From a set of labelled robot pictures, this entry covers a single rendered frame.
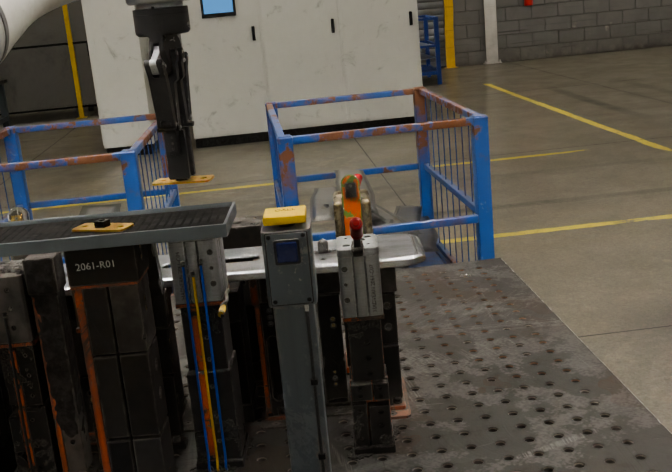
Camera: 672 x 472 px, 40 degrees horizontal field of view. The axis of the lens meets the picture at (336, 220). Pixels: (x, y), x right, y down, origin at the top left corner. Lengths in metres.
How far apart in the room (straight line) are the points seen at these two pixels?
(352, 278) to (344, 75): 8.12
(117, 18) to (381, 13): 2.62
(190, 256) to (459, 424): 0.56
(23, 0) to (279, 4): 8.57
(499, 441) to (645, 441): 0.24
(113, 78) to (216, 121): 1.10
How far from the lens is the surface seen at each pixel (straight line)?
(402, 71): 9.63
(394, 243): 1.69
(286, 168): 3.43
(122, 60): 9.52
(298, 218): 1.28
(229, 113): 9.52
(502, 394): 1.78
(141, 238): 1.27
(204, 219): 1.32
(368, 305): 1.49
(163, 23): 1.27
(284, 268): 1.30
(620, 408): 1.73
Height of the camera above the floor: 1.46
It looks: 14 degrees down
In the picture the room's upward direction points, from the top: 5 degrees counter-clockwise
